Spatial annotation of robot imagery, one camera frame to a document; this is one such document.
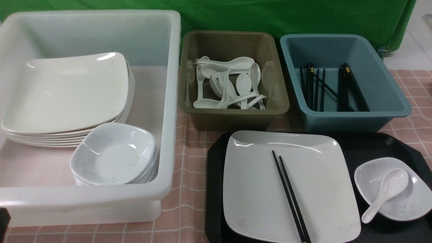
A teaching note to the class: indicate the white spoon in bin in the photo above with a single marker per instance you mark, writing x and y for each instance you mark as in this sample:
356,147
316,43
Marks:
243,85
237,63
255,76

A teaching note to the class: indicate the lower stacked white plates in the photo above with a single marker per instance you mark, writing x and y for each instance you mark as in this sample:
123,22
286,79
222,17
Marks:
70,139

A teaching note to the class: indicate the top stacked white plate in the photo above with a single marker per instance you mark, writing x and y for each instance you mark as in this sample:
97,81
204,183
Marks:
66,94

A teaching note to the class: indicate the black plastic serving tray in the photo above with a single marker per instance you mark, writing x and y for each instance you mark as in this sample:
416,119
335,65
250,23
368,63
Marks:
358,148

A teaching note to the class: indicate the olive green plastic bin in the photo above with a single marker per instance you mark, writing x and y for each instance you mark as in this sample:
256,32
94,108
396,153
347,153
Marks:
226,46

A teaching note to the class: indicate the small white bowl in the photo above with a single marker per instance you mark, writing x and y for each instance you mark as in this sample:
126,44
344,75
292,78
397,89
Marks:
414,202

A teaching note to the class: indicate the green backdrop cloth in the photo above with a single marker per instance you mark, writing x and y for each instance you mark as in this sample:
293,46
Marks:
382,22

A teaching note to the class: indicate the large white plastic bin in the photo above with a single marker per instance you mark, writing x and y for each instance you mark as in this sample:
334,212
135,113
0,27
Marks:
37,185

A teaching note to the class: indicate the lower stacked white bowls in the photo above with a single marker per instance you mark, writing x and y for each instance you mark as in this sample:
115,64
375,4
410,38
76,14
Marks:
115,166

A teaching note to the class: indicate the pink checkered tablecloth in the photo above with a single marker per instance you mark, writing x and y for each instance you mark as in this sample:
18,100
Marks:
182,217

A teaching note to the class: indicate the black chopstick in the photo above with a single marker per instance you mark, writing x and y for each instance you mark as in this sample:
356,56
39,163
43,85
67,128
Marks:
304,235
287,193
309,70
354,88

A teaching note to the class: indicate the white square rice plate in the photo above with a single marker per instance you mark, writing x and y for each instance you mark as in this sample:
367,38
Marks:
254,201

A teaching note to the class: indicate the black chopstick in bin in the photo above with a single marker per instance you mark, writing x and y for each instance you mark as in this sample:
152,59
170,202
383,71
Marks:
309,70
354,88

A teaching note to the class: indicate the white ceramic soup spoon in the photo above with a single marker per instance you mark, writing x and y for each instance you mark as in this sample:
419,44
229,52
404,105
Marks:
393,183

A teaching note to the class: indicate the top stacked white bowl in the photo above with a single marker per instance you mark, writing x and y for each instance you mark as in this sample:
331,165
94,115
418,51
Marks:
117,135

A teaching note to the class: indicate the blue plastic bin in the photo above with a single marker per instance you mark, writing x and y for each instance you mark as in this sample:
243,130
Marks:
325,54

